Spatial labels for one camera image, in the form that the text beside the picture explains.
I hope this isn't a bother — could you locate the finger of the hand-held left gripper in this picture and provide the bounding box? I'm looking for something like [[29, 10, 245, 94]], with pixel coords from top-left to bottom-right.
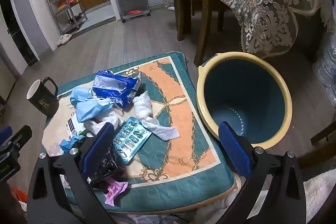
[[0, 126, 13, 143], [0, 126, 32, 159]]

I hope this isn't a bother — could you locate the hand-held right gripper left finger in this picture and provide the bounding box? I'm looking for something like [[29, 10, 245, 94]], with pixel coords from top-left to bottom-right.
[[26, 122, 116, 224]]

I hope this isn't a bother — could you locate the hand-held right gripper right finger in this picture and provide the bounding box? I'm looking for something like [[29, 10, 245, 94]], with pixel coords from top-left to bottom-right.
[[213, 121, 306, 224]]

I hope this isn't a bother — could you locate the black patterned packet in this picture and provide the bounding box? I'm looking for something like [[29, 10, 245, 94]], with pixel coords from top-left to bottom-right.
[[89, 145, 126, 188]]

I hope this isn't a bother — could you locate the white tissue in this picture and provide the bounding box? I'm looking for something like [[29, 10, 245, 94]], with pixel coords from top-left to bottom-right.
[[133, 91, 180, 140], [84, 111, 124, 135]]

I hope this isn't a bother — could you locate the silver blister pack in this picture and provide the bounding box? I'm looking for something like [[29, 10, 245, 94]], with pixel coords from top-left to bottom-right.
[[113, 117, 153, 165]]

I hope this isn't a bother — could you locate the blue glove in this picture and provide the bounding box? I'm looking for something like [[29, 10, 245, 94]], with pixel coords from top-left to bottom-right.
[[59, 135, 86, 152]]

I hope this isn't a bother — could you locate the white striped box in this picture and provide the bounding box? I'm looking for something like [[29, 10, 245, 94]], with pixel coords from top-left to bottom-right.
[[64, 118, 90, 138]]

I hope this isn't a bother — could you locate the clear plastic wrapper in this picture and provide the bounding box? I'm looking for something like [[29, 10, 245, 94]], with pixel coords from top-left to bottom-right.
[[49, 144, 65, 157]]

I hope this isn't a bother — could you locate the blue face mask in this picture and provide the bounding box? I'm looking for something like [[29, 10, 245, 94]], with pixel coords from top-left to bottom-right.
[[70, 87, 113, 123]]

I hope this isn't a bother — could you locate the pink wrapper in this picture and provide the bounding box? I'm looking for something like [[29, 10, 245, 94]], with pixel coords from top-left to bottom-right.
[[104, 179, 129, 206]]

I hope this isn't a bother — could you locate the blue snack bag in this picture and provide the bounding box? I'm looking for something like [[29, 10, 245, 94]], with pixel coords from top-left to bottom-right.
[[92, 70, 142, 109]]

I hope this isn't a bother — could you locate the blue bin with yellow rim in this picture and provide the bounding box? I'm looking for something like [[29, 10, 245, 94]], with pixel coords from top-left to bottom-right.
[[196, 52, 293, 151]]

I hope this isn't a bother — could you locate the orange packet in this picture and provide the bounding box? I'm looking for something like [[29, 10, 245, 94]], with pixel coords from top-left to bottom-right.
[[12, 186, 28, 203]]

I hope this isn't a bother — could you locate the black mug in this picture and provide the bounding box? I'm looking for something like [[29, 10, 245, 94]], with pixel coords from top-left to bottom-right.
[[26, 76, 59, 117]]

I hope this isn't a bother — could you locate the printed teal cushion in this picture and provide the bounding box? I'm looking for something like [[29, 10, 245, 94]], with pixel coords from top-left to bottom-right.
[[42, 51, 237, 214]]

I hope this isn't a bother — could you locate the dark wooden stool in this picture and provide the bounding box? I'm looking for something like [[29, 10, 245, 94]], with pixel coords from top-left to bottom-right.
[[297, 119, 336, 169]]

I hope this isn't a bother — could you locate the white fluffy blanket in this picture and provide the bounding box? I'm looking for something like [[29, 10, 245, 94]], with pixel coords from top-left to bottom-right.
[[302, 169, 336, 224]]

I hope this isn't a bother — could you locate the pack of water bottles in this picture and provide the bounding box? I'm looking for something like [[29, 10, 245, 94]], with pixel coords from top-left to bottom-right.
[[312, 40, 336, 106]]

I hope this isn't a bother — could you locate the metal shelf rack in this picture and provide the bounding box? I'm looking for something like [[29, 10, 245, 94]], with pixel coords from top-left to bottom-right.
[[40, 0, 88, 34]]

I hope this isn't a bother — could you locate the wooden chair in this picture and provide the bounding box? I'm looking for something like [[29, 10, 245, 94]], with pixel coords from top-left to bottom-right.
[[166, 0, 231, 67]]

